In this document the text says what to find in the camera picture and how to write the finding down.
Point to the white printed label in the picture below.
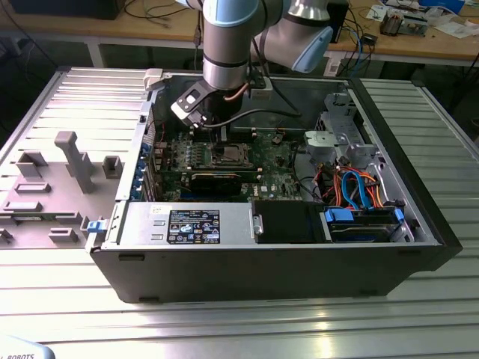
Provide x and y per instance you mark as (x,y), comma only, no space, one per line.
(332,68)

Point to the black graphics card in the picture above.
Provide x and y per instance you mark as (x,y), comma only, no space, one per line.
(217,185)

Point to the black bracket wrist camera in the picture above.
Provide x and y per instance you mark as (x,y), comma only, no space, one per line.
(262,94)

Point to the CPU socket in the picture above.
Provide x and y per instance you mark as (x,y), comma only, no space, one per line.
(216,163)

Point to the grey round metal bracket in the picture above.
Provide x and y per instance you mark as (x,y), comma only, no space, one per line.
(318,144)

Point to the black RAM slot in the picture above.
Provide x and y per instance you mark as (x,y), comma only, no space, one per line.
(250,175)
(224,169)
(243,137)
(243,131)

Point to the grey power supply unit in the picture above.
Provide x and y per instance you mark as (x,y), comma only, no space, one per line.
(140,224)

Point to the blue card retainer clip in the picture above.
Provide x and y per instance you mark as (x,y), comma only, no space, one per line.
(137,188)
(141,171)
(145,150)

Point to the white paper sheet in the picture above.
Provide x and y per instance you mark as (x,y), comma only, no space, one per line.
(376,13)

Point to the grey metal drive cage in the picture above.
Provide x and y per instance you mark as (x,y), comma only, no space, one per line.
(338,112)

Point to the green motherboard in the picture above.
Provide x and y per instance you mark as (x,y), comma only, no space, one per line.
(278,175)

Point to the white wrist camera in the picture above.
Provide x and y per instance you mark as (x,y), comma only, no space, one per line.
(189,102)

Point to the grey parts rack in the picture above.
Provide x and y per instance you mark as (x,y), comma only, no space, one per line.
(56,198)

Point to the silver latch bracket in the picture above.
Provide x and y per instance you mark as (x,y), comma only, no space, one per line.
(257,224)

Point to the hard disk in blue carrier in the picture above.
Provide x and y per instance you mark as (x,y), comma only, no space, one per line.
(359,233)

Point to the wooden workbench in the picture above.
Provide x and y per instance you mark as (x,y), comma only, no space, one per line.
(157,31)

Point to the black upright box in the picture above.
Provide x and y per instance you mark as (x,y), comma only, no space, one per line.
(341,18)

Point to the white papers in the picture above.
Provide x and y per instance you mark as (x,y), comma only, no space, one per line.
(454,30)

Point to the round coin battery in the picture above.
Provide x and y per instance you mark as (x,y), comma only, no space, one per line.
(277,139)

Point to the black PC case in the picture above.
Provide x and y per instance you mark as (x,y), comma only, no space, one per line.
(243,273)

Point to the blue plastic clip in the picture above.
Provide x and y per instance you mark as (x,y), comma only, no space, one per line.
(95,227)

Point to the small black device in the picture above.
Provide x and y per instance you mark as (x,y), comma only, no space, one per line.
(370,39)

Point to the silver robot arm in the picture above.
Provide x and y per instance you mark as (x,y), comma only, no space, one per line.
(224,48)

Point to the silver CPU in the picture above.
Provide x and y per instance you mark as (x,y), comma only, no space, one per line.
(232,152)

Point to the white plastic case latch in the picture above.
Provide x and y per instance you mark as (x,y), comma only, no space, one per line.
(153,78)

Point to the blue box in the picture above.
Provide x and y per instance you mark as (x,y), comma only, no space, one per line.
(441,3)

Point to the black monitor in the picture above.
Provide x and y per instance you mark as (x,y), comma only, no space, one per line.
(63,7)

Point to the small metal box component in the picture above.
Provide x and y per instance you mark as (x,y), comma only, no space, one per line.
(415,26)

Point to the metal CPU cooler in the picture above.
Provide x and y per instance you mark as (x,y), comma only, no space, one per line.
(391,24)

